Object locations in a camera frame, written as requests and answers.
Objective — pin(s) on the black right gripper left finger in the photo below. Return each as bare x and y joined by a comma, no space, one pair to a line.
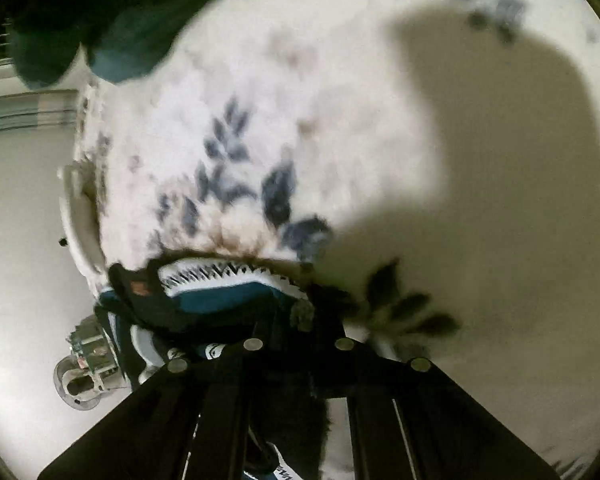
188,421

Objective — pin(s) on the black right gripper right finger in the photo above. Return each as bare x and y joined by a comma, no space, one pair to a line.
411,421

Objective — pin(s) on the dark patterned knit garment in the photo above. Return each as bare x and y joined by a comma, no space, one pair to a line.
203,308

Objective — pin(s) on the cluttered round floor object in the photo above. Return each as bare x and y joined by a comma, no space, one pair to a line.
91,370

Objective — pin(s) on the floral white fleece blanket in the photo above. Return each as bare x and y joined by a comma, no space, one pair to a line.
436,160

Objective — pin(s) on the dark teal velvet blanket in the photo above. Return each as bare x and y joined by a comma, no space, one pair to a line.
120,39

